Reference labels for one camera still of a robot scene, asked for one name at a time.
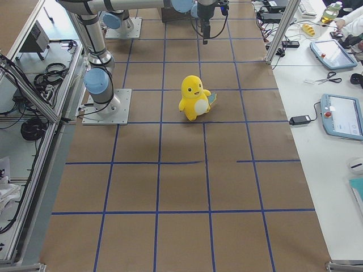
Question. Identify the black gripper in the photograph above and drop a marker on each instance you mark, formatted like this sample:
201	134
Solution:
205	11

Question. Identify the dark wooden drawer cabinet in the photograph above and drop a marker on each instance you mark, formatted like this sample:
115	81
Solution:
171	15

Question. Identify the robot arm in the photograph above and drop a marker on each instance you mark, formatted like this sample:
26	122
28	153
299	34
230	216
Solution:
85	19
119	21

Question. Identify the yellow plush dinosaur toy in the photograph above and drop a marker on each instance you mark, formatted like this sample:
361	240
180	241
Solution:
195	100

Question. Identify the yellow banana toy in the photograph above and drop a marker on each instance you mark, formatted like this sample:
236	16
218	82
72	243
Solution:
308	29

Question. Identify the black power adapter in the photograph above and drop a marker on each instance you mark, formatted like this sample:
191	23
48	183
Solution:
300	120

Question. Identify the far teach pendant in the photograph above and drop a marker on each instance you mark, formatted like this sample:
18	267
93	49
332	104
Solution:
332	55

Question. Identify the teach pendant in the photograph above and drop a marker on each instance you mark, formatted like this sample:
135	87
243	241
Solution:
341	116
332	55

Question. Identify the black scissors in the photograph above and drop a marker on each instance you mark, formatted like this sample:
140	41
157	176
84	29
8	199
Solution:
329	78

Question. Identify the green drink bottle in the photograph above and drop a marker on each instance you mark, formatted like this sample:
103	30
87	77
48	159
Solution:
331	12

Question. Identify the near teach pendant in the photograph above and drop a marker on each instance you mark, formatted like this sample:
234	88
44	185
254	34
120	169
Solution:
341	116

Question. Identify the grey electronics box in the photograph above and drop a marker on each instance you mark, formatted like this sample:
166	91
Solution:
37	42

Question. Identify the crumpled white cloth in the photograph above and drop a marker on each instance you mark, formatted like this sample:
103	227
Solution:
9	192

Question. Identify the aluminium frame post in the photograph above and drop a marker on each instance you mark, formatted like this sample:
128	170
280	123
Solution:
282	28

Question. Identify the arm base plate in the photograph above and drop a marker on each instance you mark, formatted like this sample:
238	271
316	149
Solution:
116	112
133	34

